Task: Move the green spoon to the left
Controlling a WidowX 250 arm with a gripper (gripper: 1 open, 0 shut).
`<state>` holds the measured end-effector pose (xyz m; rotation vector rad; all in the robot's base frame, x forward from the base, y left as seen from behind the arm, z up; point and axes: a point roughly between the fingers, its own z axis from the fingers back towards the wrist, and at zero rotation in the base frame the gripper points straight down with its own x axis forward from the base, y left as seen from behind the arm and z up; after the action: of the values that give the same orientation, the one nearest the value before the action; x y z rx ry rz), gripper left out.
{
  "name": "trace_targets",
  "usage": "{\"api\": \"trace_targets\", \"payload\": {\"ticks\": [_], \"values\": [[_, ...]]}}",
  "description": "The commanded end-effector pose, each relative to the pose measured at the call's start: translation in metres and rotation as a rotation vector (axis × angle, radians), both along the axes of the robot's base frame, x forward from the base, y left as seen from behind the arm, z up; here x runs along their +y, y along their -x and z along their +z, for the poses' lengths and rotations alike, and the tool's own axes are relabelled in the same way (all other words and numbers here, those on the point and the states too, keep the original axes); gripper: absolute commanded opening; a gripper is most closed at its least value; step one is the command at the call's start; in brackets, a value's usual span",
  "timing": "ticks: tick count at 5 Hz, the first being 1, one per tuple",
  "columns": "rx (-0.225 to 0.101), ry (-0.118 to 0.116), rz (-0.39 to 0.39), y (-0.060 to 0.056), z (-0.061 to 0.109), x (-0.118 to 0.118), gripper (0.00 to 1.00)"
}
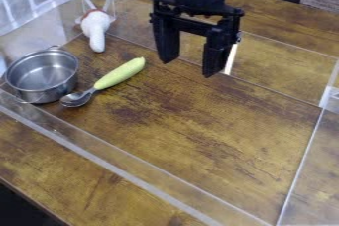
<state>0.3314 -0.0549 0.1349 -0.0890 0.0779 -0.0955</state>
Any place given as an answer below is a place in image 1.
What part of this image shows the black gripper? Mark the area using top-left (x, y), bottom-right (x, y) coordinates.
top-left (150, 0), bottom-right (244, 77)

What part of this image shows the green handled metal spoon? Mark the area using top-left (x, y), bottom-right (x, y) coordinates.
top-left (62, 57), bottom-right (146, 107)

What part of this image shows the white plush toy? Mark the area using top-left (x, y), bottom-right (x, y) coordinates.
top-left (76, 9), bottom-right (115, 53)

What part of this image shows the small steel pot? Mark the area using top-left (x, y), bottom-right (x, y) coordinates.
top-left (4, 47), bottom-right (80, 104)

